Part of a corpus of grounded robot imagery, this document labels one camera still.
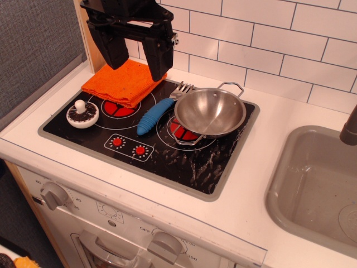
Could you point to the left grey oven knob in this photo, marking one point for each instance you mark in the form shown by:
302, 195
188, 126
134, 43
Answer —
53, 195

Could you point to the white toy mushroom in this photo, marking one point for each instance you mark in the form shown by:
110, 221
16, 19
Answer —
82, 114

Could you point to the grey sink basin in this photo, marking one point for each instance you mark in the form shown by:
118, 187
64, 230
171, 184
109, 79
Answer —
313, 189

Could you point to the white toy oven front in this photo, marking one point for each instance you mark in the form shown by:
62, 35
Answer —
91, 233

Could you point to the right red stove button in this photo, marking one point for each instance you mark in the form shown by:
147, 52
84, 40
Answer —
140, 150

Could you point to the left red stove button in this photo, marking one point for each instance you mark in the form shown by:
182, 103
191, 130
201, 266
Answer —
117, 142

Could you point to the small steel pan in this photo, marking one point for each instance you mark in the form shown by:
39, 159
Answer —
209, 113

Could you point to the blue handled grey fork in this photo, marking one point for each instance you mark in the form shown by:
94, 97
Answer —
151, 117

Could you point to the grey faucet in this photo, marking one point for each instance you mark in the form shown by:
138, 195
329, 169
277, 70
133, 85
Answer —
348, 134

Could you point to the right grey oven knob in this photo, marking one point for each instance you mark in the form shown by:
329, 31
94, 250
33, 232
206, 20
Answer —
165, 246

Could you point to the red stove button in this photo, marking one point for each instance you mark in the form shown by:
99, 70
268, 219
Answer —
140, 150
117, 142

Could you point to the wooden side panel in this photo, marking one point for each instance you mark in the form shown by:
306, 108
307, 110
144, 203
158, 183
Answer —
96, 60

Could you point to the black toy stove top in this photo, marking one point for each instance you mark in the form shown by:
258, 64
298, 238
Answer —
200, 170

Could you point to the grey oven knob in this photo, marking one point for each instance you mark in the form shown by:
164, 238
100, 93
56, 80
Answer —
53, 195
165, 246

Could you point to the yellow object at corner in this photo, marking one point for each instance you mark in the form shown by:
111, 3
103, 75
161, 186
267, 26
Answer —
25, 262

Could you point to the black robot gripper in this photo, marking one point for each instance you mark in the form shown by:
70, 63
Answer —
111, 21

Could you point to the orange folded cloth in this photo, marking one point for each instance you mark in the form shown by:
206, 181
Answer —
127, 85

